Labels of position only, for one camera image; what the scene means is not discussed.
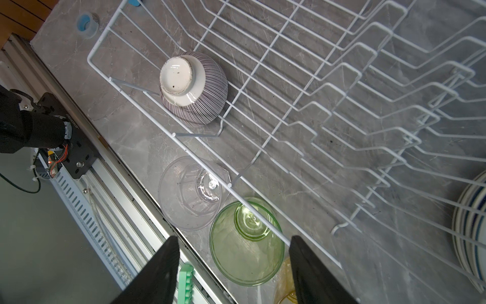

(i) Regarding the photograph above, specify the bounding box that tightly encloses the white wire dish rack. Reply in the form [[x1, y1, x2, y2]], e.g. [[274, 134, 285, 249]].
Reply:
[[88, 1, 485, 292]]

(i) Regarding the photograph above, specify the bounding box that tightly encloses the clear upside-down glass bowl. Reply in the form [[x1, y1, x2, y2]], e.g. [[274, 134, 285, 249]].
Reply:
[[159, 51, 229, 127]]

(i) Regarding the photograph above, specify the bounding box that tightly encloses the green transparent cup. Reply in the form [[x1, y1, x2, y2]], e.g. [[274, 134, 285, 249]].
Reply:
[[209, 201, 285, 286]]

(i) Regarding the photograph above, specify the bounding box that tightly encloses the yellow transparent cup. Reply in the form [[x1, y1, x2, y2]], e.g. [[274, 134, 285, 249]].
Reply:
[[273, 257, 298, 304]]

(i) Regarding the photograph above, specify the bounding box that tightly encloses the clear transparent cup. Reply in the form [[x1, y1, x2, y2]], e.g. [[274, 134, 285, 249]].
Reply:
[[158, 156, 230, 231]]

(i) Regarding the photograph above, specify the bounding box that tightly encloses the green clip on rail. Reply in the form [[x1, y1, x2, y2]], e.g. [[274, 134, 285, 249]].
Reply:
[[177, 263, 194, 304]]

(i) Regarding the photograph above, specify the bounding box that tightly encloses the aluminium front rail frame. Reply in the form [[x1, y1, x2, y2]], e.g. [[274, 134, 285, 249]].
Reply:
[[1, 35, 233, 303]]

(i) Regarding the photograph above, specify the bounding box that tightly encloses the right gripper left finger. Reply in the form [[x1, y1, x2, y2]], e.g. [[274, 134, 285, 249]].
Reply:
[[112, 236, 180, 303]]

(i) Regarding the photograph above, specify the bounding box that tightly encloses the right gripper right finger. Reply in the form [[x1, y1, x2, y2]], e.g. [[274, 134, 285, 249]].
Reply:
[[289, 236, 357, 304]]

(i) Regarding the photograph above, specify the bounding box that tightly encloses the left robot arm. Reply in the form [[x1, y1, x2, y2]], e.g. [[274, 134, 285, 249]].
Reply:
[[1, 87, 73, 154]]

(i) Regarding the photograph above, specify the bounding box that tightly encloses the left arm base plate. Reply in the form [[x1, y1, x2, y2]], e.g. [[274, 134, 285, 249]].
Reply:
[[36, 92, 99, 179]]

